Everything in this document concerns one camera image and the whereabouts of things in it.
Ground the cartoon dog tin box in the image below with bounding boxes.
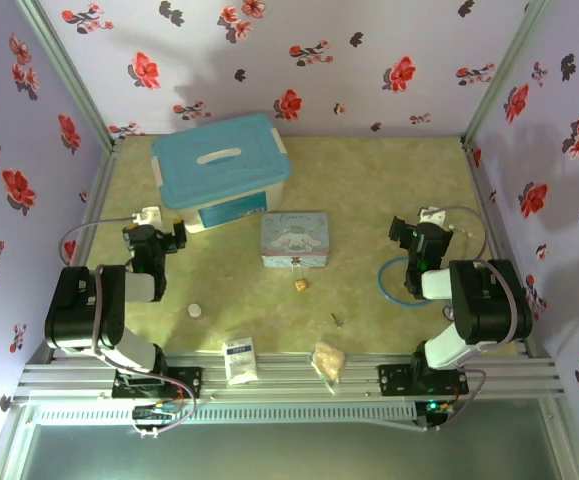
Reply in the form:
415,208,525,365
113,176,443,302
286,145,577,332
260,210,331,270

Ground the blue stethoscope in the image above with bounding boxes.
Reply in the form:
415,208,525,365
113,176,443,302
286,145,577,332
376,223,473,322

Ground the blue lidded plastic storage box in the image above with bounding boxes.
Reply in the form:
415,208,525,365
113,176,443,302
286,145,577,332
150,112,293,235

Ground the white paper packet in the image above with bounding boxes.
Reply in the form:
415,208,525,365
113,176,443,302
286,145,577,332
222,336,260,387

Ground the clear bag of beige cotton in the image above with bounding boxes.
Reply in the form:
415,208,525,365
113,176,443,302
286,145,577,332
309,341,347,397

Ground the small circuit board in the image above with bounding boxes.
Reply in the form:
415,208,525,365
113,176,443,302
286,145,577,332
417,398,454,417

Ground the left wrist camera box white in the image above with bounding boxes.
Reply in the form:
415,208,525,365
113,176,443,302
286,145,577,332
132,205,163,227

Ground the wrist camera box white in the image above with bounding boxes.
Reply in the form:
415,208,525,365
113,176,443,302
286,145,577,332
417,206,446,226
132,205,163,227

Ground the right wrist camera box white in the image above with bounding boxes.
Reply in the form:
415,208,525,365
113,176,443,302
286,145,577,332
417,206,446,226

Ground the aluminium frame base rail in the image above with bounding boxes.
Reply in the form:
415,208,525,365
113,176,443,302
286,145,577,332
12,349,566,402

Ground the aluminium frame corner post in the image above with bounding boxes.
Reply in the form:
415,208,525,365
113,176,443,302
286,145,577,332
15,0,121,149
462,0,554,147

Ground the white slotted cable duct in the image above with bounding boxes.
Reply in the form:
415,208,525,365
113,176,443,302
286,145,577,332
35,402,416,427

